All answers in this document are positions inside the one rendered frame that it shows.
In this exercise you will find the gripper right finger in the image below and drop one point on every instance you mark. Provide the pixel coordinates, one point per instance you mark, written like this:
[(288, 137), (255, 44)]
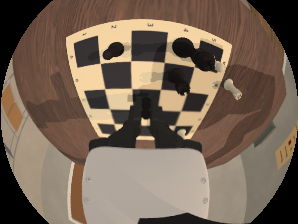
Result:
[(167, 138)]

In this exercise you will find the white chess rook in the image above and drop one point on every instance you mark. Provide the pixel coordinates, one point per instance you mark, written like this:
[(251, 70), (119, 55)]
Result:
[(228, 85)]

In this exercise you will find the checkered chessboard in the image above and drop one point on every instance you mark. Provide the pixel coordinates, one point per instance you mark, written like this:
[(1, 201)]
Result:
[(107, 88)]

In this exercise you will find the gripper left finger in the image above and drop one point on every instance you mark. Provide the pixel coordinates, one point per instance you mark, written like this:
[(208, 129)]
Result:
[(125, 137)]

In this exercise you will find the white pawn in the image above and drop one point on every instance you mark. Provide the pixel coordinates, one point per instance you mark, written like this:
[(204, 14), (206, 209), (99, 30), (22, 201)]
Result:
[(219, 66), (182, 132)]

